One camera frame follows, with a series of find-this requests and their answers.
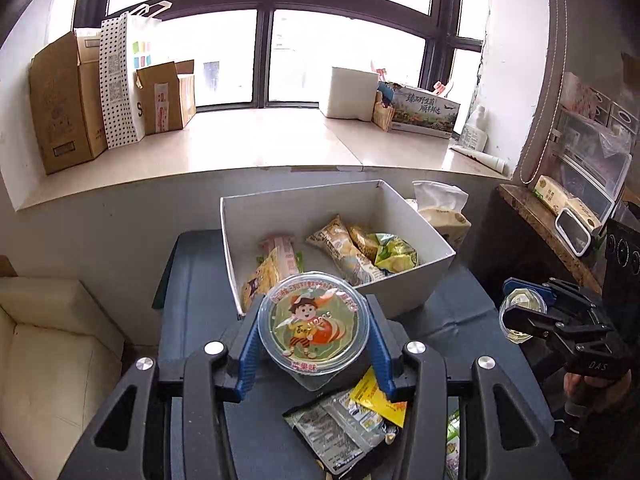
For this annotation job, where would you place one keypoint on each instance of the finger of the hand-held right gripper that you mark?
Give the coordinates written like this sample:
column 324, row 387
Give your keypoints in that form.
column 560, row 325
column 565, row 295

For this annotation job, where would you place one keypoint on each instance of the dark window frame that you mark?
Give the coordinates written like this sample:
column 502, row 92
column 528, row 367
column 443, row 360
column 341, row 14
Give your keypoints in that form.
column 264, row 35

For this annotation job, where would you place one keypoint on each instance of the yellow snack packet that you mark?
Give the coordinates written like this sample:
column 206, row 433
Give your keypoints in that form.
column 260, row 280

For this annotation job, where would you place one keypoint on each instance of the small clear jelly cup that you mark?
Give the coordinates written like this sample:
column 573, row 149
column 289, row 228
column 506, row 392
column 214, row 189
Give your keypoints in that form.
column 520, row 305

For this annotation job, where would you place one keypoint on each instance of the clear plastic storage drawers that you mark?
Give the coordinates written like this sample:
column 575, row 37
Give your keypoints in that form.
column 595, row 160

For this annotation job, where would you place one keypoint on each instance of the large cardboard box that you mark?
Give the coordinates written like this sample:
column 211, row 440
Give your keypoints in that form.
column 60, row 110

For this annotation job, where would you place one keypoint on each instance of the person's right forearm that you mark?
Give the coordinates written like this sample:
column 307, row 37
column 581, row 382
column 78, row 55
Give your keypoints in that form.
column 610, row 440

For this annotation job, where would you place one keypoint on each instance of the yellow-green snack packet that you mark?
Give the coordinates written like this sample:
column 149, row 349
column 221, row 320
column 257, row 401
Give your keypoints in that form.
column 395, row 255

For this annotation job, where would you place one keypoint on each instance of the white-rimmed mirror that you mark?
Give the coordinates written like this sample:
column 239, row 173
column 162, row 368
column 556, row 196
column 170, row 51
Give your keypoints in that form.
column 572, row 230

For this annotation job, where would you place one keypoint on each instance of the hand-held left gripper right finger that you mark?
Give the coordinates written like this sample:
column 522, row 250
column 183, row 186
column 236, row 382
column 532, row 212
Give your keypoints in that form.
column 382, row 360

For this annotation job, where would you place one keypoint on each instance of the small open cardboard box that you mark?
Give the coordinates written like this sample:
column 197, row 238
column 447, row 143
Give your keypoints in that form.
column 160, row 95

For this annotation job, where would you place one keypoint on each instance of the yellow tissue box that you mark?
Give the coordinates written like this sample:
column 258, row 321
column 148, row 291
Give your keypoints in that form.
column 550, row 190

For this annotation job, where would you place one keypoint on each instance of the white plastic bottle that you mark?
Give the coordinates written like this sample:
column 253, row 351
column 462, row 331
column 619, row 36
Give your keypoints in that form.
column 472, row 132

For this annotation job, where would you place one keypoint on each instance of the grey white snack packet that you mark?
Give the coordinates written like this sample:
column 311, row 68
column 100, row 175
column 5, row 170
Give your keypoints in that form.
column 335, row 430

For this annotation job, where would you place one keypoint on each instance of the cream cartoon snack packet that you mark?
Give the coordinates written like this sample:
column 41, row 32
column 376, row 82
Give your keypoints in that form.
column 340, row 250

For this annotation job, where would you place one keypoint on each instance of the brown-yellow snack packet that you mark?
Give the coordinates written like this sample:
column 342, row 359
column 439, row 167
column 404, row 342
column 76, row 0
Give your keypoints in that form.
column 362, row 242

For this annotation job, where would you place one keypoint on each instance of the polka-dot paper bag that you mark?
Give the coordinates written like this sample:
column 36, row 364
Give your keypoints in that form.
column 115, row 85

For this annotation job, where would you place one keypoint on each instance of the small yellow sachet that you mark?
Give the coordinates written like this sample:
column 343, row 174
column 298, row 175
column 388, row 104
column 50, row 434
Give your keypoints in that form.
column 380, row 397

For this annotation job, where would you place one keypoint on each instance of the landscape printed carton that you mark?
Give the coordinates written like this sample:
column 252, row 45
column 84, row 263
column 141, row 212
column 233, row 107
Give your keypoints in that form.
column 425, row 110

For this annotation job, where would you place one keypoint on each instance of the large cartoon lid jelly cup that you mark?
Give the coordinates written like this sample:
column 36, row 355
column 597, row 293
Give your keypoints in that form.
column 312, row 325

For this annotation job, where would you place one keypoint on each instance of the pink snack packet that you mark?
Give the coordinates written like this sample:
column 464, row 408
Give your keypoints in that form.
column 282, row 255

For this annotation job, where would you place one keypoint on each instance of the white bag with coloured squares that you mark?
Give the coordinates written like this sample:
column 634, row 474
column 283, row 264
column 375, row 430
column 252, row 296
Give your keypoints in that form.
column 142, row 35

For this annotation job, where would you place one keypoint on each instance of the pink plastic item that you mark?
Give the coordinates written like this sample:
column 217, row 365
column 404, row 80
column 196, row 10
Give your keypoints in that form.
column 440, row 87
column 378, row 67

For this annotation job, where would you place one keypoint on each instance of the white foam box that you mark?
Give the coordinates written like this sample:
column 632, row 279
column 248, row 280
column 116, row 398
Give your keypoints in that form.
column 347, row 92

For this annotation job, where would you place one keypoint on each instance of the marble side counter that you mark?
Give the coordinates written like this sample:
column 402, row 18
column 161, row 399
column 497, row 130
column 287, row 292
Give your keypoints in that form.
column 530, row 220

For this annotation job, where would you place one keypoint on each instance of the white cardboard box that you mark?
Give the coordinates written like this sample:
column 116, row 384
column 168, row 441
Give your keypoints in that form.
column 415, row 280

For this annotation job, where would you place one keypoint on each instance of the white tube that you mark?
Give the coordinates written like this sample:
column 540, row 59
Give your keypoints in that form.
column 480, row 157

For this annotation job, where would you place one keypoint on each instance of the brown paper bag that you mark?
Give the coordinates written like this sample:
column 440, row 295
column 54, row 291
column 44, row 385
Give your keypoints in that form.
column 382, row 117

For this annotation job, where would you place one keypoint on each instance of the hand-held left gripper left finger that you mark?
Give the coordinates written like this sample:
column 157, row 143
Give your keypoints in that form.
column 247, row 360

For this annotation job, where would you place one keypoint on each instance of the person's right hand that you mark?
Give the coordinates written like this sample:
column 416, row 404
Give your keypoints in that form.
column 572, row 385

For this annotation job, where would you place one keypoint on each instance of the yellow tissue pack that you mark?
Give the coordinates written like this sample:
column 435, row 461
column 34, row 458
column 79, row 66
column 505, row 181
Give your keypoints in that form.
column 445, row 220

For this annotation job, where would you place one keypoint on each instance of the cream sofa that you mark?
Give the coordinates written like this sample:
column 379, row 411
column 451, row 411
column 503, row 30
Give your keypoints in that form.
column 50, row 360

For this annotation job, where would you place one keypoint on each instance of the green seaweed snack packet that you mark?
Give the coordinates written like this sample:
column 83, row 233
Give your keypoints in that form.
column 452, row 445

